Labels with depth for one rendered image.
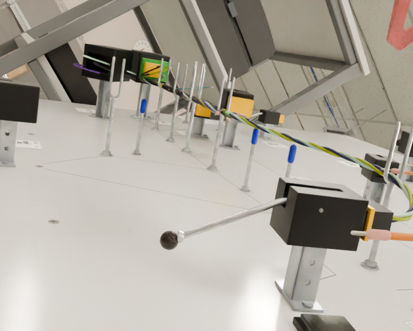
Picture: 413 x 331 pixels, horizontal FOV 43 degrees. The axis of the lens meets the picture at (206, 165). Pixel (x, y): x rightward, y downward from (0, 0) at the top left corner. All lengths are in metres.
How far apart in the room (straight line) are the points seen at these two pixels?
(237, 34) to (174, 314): 1.21
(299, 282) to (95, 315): 0.15
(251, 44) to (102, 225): 1.09
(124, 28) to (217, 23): 6.46
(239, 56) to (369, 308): 1.14
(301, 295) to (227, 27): 1.14
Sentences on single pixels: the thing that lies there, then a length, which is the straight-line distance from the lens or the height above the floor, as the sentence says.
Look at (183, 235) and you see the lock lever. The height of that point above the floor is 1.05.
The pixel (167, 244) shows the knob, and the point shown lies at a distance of 0.38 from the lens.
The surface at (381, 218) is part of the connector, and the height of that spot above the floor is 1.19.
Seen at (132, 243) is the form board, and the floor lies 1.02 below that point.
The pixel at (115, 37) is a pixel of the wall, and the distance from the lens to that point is 7.89.
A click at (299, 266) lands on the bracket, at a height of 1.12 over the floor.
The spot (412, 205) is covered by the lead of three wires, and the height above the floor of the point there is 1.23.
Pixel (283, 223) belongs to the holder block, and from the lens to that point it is 0.39.
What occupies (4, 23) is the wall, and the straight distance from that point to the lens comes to 7.85.
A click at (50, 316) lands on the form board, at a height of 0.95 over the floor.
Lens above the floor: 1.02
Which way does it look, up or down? 11 degrees up
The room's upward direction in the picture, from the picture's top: 59 degrees clockwise
